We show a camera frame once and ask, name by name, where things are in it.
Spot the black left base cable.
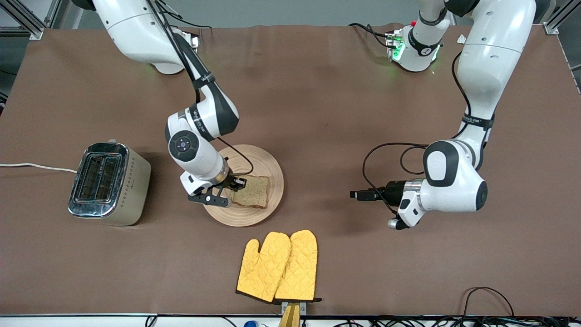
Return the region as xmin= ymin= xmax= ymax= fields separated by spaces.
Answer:
xmin=348 ymin=22 xmax=392 ymax=49

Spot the wooden peg with metal bracket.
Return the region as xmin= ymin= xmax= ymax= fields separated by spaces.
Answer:
xmin=277 ymin=301 xmax=308 ymax=327

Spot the black base cable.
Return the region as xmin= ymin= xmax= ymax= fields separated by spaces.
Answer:
xmin=348 ymin=22 xmax=392 ymax=49
xmin=157 ymin=0 xmax=213 ymax=31

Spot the round wooden plate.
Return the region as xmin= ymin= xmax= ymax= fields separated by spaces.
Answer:
xmin=202 ymin=144 xmax=285 ymax=228

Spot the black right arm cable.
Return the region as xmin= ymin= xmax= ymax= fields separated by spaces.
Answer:
xmin=144 ymin=0 xmax=255 ymax=178

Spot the aluminium frame profile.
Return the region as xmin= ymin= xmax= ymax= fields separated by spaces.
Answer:
xmin=542 ymin=0 xmax=581 ymax=36
xmin=0 ymin=0 xmax=63 ymax=41

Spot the silver beige toaster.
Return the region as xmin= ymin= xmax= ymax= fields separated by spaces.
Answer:
xmin=68 ymin=141 xmax=152 ymax=227

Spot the black looped cable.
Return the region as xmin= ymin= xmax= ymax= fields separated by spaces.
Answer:
xmin=460 ymin=287 xmax=516 ymax=318

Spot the brown toast slice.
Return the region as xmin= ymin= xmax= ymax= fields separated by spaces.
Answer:
xmin=229 ymin=175 xmax=270 ymax=209

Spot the black right base cable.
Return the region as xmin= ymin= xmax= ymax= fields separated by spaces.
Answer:
xmin=157 ymin=0 xmax=213 ymax=31

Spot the brown table cover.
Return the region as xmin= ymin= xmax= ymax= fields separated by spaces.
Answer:
xmin=0 ymin=24 xmax=581 ymax=317

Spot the white toaster power cable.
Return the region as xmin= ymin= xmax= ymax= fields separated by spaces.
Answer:
xmin=0 ymin=162 xmax=78 ymax=174

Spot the yellow quilted oven mitt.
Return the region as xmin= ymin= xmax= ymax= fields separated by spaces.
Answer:
xmin=274 ymin=229 xmax=323 ymax=303
xmin=236 ymin=232 xmax=292 ymax=304

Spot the black cable bundle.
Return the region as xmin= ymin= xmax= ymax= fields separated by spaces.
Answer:
xmin=335 ymin=315 xmax=581 ymax=327

